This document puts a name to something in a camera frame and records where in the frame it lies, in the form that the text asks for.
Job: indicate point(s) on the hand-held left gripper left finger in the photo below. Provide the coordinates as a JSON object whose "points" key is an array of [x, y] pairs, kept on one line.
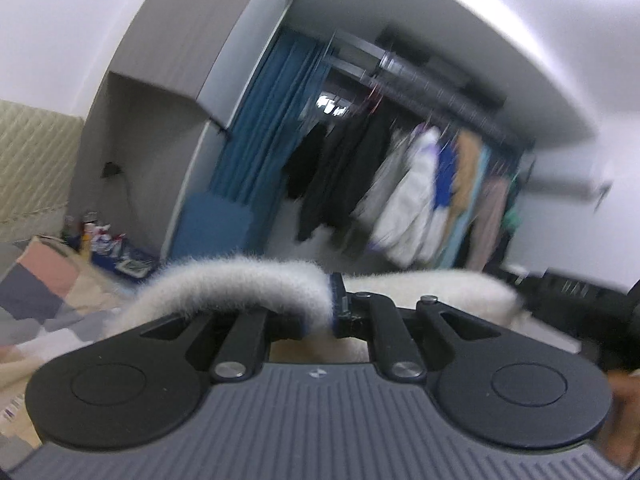
{"points": [[245, 335]]}

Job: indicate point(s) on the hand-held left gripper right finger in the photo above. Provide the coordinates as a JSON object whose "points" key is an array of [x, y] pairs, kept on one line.
{"points": [[382, 330]]}

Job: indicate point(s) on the cream fuzzy sweater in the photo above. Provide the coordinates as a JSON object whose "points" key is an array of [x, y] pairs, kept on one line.
{"points": [[225, 285]]}

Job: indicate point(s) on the black clothes rack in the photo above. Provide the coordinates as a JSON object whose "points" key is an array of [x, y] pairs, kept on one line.
{"points": [[425, 85]]}

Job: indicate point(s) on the person's right hand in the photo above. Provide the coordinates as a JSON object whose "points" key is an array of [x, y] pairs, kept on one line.
{"points": [[625, 410]]}

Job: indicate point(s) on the green hanging garment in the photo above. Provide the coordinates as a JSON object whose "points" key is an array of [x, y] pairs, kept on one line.
{"points": [[512, 220]]}

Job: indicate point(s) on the blue padded chair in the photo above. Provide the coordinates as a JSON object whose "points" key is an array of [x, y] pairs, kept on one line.
{"points": [[210, 230]]}

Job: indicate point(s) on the pink beige hanging pants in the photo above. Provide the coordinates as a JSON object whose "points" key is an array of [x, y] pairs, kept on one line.
{"points": [[492, 210]]}

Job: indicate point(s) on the white puffer jacket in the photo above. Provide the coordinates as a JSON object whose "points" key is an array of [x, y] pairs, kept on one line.
{"points": [[405, 210]]}

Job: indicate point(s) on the blue storage box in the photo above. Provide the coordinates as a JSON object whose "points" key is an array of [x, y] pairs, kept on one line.
{"points": [[132, 265]]}

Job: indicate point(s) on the light blue hanging garment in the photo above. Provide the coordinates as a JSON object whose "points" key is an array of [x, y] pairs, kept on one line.
{"points": [[481, 185]]}

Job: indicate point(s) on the black hanging coats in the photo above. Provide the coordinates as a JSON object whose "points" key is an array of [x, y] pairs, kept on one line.
{"points": [[340, 175]]}

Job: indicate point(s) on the tan hanging garment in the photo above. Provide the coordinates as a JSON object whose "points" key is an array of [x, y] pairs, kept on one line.
{"points": [[467, 160]]}

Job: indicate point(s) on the cluster of small bottles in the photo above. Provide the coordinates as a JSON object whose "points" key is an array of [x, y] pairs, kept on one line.
{"points": [[92, 232]]}

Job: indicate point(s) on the patchwork blanket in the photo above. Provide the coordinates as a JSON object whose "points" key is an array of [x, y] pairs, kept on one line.
{"points": [[40, 300]]}

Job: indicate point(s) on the blue curtain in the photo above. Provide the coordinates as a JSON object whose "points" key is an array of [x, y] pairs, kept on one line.
{"points": [[260, 125]]}

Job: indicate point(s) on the beige padded headboard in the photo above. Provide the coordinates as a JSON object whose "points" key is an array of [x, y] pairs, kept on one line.
{"points": [[30, 170]]}

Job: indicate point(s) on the grey wardrobe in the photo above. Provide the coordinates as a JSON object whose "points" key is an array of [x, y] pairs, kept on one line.
{"points": [[150, 50]]}

